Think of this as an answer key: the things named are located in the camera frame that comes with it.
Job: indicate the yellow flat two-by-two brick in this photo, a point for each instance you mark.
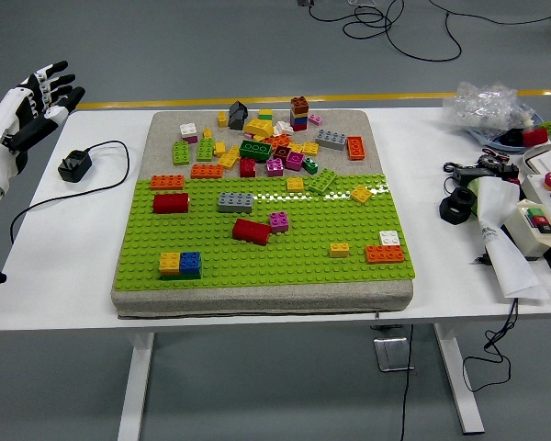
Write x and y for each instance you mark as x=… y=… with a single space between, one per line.
x=339 y=251

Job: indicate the white control box with buttons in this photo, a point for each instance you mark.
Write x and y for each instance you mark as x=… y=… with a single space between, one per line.
x=539 y=195

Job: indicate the silver metal foot plate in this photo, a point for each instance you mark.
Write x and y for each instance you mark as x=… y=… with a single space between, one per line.
x=377 y=353

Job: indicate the grey two-by-four brick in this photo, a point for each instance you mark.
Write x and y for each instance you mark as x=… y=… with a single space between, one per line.
x=235 y=202
x=331 y=139

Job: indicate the small white button box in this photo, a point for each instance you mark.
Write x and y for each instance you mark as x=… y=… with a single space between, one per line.
x=521 y=229

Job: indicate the yellow two-by-four brick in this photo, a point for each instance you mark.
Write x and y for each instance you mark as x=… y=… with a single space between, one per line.
x=228 y=158

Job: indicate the red stacked brick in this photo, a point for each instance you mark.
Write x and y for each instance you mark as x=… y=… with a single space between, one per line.
x=299 y=127

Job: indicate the blue stacked brick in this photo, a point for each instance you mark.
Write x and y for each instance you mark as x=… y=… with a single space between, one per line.
x=298 y=120

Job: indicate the black plastic part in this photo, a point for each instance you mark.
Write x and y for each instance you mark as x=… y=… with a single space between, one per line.
x=512 y=138

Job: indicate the dark brown brick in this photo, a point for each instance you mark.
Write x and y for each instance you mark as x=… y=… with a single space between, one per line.
x=282 y=152

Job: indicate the white two-by-two brick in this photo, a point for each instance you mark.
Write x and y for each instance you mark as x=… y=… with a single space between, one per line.
x=389 y=237
x=187 y=129

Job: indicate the clear crumpled plastic bag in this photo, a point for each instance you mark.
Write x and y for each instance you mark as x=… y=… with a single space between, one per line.
x=482 y=108

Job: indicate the orange two-by-four brick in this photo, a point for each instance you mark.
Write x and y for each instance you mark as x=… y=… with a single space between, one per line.
x=355 y=148
x=206 y=171
x=166 y=183
x=385 y=254

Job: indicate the pink flat brick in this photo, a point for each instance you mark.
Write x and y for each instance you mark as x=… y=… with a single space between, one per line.
x=315 y=119

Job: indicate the yellow curved brick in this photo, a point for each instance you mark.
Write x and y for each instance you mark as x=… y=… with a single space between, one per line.
x=258 y=127

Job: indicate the magenta two-by-two brick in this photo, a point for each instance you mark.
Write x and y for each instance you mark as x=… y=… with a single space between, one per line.
x=274 y=168
x=295 y=161

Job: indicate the dark grey angled piece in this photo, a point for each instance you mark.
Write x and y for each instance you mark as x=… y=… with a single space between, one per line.
x=236 y=117

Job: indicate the red two-by-four brick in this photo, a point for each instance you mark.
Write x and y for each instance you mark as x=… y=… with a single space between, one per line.
x=171 y=203
x=251 y=232

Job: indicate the yellow two-by-two brick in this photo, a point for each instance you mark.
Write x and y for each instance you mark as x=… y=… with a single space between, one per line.
x=310 y=149
x=339 y=251
x=361 y=194
x=169 y=263
x=295 y=184

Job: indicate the lime and yellow brick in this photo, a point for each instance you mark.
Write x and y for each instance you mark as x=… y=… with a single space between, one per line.
x=266 y=114

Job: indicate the green studded baseplate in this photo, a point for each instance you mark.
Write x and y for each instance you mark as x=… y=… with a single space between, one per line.
x=280 y=262

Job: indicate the brown two-by-two brick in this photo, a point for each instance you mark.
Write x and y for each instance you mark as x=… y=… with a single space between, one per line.
x=299 y=105

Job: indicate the small yellow brick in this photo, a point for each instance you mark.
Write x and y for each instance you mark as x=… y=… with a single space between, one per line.
x=219 y=149
x=222 y=120
x=295 y=147
x=207 y=133

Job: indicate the black power adapter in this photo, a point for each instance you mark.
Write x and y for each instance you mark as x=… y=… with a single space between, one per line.
x=75 y=166

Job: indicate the blue bowl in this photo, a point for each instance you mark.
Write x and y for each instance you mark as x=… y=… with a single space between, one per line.
x=486 y=140

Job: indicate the grey-brown cushion mat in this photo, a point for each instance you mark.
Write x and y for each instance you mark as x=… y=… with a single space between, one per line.
x=257 y=303

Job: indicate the black power brick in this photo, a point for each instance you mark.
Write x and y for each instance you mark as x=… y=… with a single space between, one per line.
x=473 y=173

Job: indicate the white flat device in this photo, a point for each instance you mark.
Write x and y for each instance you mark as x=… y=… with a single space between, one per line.
x=548 y=161

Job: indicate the pink two-by-two brick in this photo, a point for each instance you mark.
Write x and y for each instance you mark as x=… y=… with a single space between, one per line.
x=278 y=222

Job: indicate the black round part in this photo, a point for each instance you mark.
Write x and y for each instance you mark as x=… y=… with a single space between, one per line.
x=487 y=161

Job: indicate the white table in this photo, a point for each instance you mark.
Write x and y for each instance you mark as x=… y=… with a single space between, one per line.
x=418 y=184

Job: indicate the lime green sheet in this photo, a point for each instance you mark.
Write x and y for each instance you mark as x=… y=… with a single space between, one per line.
x=474 y=197

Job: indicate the blue two-by-two brick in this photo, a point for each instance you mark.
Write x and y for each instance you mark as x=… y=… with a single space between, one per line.
x=190 y=263

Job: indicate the small dark green brick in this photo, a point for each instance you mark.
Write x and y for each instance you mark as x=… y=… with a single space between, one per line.
x=310 y=166

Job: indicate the lime green two-by-four brick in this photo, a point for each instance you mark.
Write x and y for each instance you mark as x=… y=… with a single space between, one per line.
x=180 y=153
x=322 y=181
x=205 y=150

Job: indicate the white paper bag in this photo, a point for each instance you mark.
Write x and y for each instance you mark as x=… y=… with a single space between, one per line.
x=505 y=257

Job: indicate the large black nut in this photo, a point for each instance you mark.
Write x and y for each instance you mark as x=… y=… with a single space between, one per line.
x=447 y=213

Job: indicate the small black module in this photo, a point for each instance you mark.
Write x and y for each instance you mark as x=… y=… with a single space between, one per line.
x=508 y=172

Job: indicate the dark green two-by-four brick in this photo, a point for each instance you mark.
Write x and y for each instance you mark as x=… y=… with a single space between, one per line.
x=183 y=277
x=255 y=151

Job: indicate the small white part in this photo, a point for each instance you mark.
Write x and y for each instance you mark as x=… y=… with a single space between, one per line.
x=527 y=120

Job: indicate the red two-by-two brick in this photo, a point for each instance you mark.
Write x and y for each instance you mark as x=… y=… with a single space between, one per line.
x=247 y=168

